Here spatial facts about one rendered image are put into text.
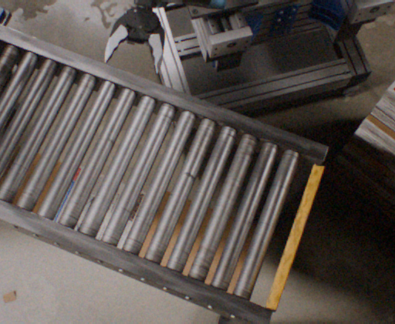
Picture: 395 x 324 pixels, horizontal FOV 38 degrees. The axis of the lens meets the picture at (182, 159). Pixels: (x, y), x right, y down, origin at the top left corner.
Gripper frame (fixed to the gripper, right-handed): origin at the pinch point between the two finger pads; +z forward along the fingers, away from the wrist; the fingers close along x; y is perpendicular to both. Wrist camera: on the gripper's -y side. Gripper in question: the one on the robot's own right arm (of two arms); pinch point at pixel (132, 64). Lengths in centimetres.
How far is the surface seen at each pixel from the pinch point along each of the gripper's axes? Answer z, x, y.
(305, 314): 33, -85, 113
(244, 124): -9, -35, 39
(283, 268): 31, -50, 35
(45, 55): -21, 28, 48
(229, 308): 43, -38, 39
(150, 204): 19.2, -12.2, 42.4
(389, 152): -20, -90, 60
